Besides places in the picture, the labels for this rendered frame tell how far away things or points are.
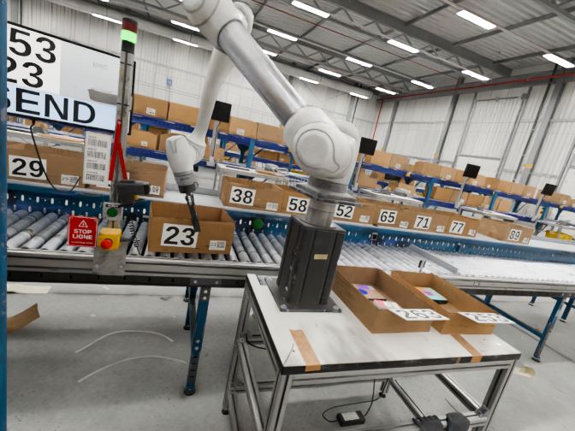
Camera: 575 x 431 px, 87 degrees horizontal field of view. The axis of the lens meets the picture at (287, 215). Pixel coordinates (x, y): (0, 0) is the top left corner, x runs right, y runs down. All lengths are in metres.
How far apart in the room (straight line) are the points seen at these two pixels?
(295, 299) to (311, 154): 0.59
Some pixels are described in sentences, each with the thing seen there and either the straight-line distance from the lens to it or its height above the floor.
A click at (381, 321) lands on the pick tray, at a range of 1.21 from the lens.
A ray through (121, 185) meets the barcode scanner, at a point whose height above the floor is 1.07.
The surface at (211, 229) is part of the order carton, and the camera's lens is 1.52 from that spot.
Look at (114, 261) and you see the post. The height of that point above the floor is 0.73.
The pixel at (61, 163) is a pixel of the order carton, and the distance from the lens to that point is 2.05.
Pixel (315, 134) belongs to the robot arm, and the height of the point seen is 1.39.
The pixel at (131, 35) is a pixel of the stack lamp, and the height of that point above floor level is 1.61.
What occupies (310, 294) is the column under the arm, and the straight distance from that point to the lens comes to 1.22.
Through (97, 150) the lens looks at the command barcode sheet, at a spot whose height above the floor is 1.18.
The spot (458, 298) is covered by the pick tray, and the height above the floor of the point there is 0.80.
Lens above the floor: 1.34
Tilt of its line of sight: 12 degrees down
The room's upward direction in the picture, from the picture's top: 12 degrees clockwise
